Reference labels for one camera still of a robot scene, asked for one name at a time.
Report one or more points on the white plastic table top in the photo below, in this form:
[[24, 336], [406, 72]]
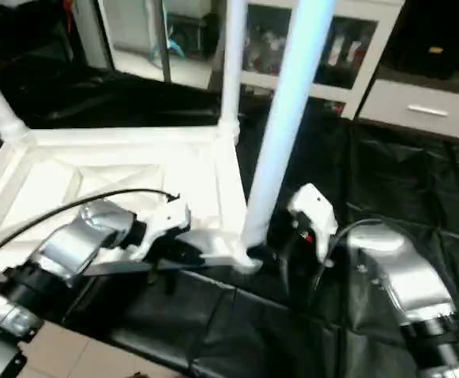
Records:
[[95, 173]]

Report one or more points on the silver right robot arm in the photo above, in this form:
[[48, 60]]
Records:
[[402, 283]]

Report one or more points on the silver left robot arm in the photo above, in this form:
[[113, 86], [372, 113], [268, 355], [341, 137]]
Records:
[[64, 252]]

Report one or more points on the black plastic mat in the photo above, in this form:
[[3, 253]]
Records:
[[402, 189]]

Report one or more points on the white drawer unit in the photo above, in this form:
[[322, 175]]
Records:
[[422, 110]]

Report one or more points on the white glass door cabinet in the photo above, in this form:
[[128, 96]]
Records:
[[347, 55]]

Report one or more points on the teal floor stand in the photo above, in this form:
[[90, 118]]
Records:
[[174, 49]]

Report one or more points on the black box device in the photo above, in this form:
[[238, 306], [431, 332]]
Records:
[[434, 51]]

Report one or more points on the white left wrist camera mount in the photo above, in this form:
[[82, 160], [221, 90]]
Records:
[[162, 224]]

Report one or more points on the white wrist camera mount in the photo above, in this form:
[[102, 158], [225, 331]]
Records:
[[316, 213], [162, 224]]

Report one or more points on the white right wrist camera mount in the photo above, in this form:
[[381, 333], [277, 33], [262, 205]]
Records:
[[316, 213]]

